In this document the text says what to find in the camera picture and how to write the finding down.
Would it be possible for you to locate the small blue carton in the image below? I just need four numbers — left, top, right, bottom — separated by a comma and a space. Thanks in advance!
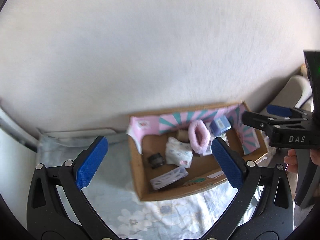
209, 115, 232, 136

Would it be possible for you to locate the white patterned tissue pack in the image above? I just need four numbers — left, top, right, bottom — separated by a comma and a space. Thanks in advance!
165, 137, 193, 168

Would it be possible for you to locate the black round jar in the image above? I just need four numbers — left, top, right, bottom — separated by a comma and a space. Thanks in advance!
148, 153, 165, 169

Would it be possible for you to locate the person right hand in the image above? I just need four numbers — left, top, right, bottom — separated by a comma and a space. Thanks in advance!
284, 148, 320, 173

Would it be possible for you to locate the light blue floral bedsheet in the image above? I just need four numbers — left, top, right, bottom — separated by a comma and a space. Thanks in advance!
36, 132, 266, 240

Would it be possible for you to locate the pink teal cardboard box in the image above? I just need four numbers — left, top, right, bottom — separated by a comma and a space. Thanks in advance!
126, 102, 268, 202

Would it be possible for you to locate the white bed frame rail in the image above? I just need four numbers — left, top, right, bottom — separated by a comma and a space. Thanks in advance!
38, 128, 117, 138

